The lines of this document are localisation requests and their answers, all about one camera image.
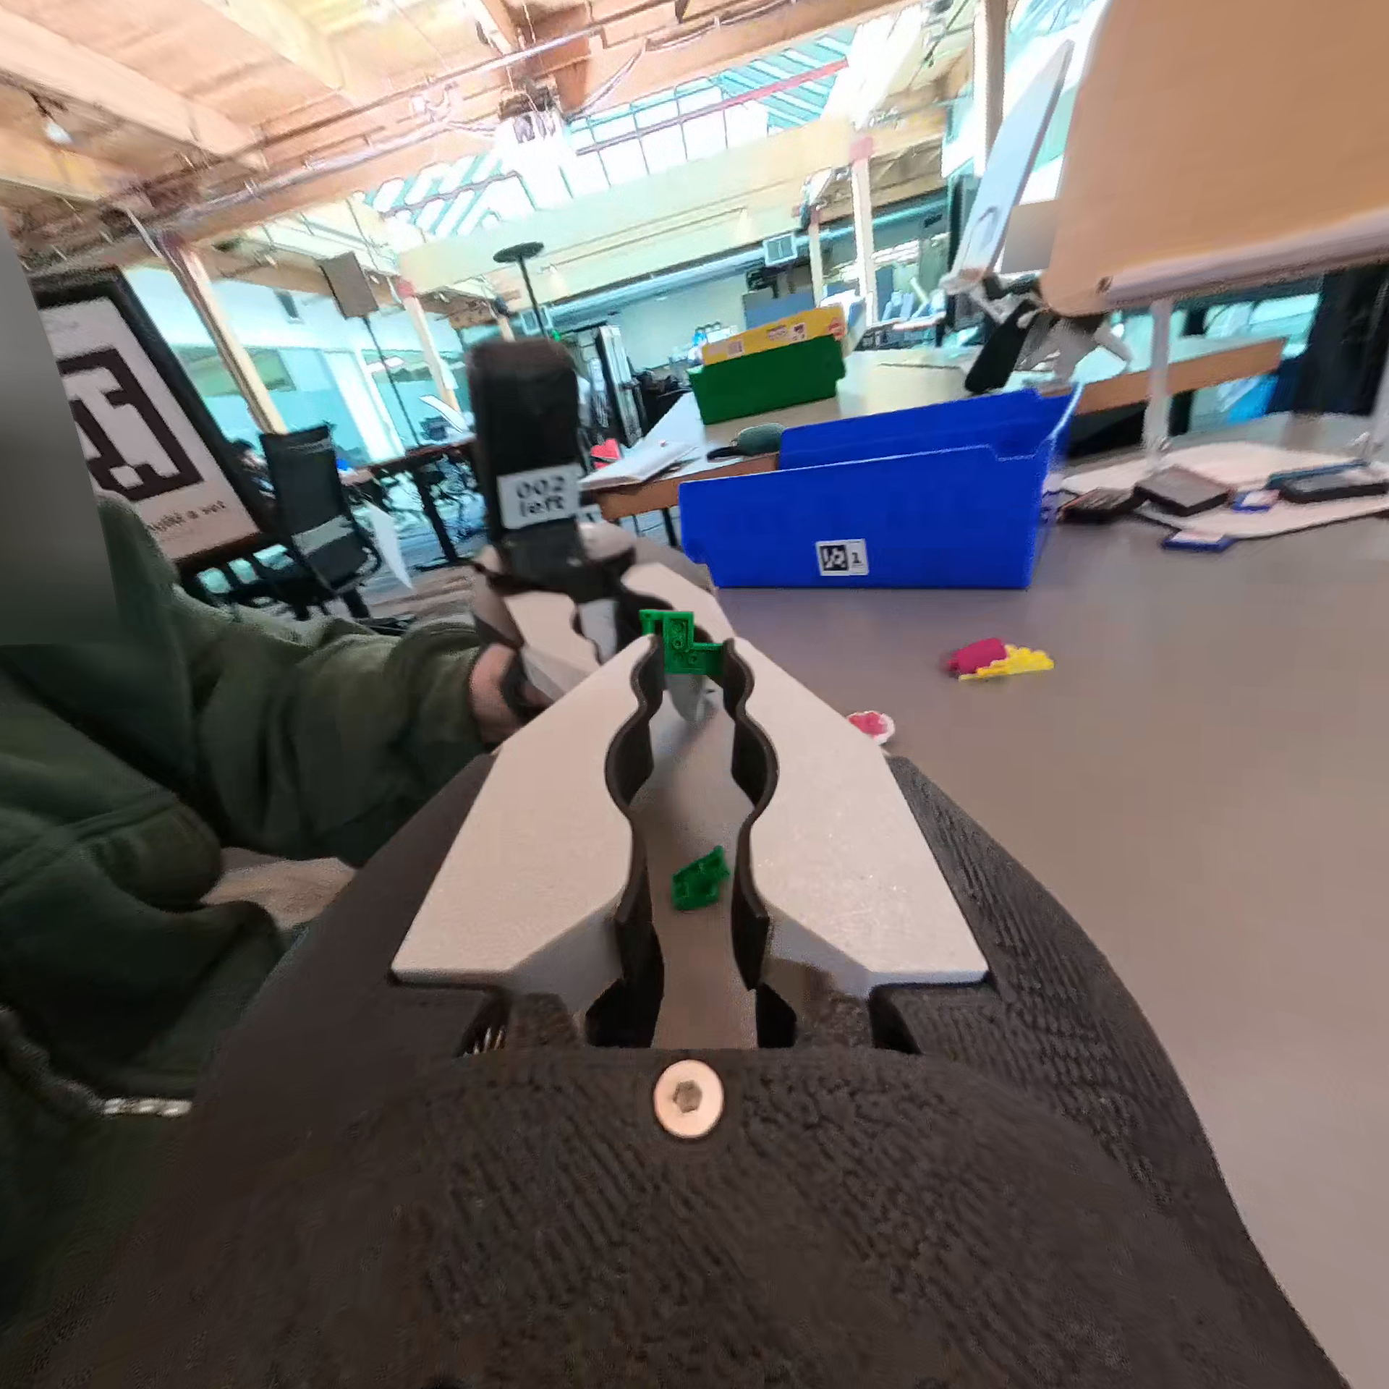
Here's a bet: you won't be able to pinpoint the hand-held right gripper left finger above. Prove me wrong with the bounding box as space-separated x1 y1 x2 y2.
389 634 665 1045

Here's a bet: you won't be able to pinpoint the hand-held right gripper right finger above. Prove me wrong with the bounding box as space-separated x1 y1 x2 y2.
716 638 991 1047

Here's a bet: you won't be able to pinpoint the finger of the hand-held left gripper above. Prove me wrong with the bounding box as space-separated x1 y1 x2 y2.
473 548 605 705
607 562 722 726

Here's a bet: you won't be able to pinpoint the green lego piece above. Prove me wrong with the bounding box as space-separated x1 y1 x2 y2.
638 607 726 675
669 844 732 912

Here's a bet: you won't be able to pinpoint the person's left forearm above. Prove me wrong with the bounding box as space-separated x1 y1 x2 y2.
152 601 489 869

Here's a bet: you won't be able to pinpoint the person's left hand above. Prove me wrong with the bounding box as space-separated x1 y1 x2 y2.
466 640 552 750

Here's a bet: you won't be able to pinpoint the white papers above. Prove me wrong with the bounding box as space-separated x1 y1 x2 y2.
577 438 708 491

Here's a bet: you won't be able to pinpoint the black floor lamp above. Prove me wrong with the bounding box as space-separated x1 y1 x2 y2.
491 238 552 340

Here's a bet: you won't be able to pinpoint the black office chair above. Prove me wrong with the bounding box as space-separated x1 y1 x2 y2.
256 424 383 622

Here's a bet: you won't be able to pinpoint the green and yellow box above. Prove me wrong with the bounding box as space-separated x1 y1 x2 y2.
687 330 848 424

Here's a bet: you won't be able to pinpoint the black speaker on stand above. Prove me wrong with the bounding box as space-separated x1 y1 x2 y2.
317 250 419 456

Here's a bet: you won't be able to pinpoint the blue plastic bin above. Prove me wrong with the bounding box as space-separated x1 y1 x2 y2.
677 383 1081 591

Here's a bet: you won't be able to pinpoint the wooden table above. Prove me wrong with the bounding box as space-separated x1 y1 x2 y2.
595 334 1292 524

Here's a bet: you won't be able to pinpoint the framed marker sign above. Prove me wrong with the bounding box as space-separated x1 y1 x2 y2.
31 264 268 565

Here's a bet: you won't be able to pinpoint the person's green hoodie torso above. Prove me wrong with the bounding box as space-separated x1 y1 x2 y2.
0 493 364 1389

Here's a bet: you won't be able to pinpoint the phone stand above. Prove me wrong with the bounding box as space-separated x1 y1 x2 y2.
961 268 1132 395

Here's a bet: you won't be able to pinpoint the black flat box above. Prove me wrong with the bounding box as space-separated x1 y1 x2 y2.
1132 464 1234 516

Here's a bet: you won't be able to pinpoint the white phone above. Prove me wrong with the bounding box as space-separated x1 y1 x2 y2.
946 37 1077 291

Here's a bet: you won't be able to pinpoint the black flat device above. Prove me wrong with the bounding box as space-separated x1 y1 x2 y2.
1273 464 1389 505

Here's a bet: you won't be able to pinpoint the light wooden shelf board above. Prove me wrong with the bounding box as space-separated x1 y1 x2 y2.
1040 0 1389 454

